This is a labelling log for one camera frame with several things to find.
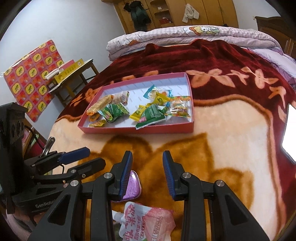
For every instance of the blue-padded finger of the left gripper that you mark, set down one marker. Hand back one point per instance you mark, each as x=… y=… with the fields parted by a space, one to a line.
x=75 y=155

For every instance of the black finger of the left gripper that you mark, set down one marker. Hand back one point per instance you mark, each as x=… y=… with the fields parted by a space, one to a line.
x=84 y=170

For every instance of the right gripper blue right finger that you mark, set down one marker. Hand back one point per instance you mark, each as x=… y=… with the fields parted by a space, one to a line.
x=173 y=172

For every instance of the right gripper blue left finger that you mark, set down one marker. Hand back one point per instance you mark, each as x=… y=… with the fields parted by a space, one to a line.
x=121 y=174

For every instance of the purple jelly cup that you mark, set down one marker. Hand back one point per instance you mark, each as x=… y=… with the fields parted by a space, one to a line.
x=134 y=188

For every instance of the pink drink pouch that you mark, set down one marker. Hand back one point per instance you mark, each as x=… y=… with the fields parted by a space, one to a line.
x=139 y=222

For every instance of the yellow candy packet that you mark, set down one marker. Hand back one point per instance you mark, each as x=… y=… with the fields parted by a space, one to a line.
x=160 y=99
x=136 y=115

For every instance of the green snack packet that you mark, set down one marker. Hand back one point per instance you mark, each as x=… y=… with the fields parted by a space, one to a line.
x=152 y=115
x=113 y=111

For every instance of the long orange biscuit packet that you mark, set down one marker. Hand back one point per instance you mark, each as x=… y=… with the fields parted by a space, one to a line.
x=100 y=104

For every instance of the small clear snack packet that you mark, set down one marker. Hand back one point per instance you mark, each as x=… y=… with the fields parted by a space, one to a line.
x=121 y=97

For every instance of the blue clear cookie packet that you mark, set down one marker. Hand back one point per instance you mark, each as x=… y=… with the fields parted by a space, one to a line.
x=151 y=92

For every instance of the orange gummy packet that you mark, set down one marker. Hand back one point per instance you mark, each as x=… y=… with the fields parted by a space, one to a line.
x=179 y=106

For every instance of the pink cardboard box tray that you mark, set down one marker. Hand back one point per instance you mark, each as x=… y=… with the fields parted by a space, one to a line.
x=138 y=104

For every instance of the yellow box on table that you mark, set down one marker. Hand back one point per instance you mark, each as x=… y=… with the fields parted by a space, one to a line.
x=68 y=70

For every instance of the small wooden side table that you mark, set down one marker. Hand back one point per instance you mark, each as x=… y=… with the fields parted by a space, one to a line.
x=66 y=90

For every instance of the red yellow patterned board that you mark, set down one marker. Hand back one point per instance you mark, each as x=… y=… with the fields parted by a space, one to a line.
x=26 y=78

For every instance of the red floral plush blanket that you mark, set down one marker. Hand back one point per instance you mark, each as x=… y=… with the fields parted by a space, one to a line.
x=233 y=132

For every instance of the smartphone with lit screen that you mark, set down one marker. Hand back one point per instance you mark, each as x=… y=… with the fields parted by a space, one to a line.
x=289 y=138

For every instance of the folded pink checkered quilt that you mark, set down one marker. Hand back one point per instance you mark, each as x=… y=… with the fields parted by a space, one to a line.
x=182 y=35

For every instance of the dark green hanging coat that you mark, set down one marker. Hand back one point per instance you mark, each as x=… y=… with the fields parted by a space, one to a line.
x=138 y=14

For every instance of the lavender ruffled bedsheet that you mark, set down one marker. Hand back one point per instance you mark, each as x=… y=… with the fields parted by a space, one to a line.
x=282 y=62

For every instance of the wooden wardrobe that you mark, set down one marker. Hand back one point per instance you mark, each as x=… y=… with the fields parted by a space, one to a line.
x=170 y=13

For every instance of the white hanging cloth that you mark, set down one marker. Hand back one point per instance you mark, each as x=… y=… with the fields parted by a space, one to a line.
x=190 y=13

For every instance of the wooden headboard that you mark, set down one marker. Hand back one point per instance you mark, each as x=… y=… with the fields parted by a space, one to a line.
x=277 y=28

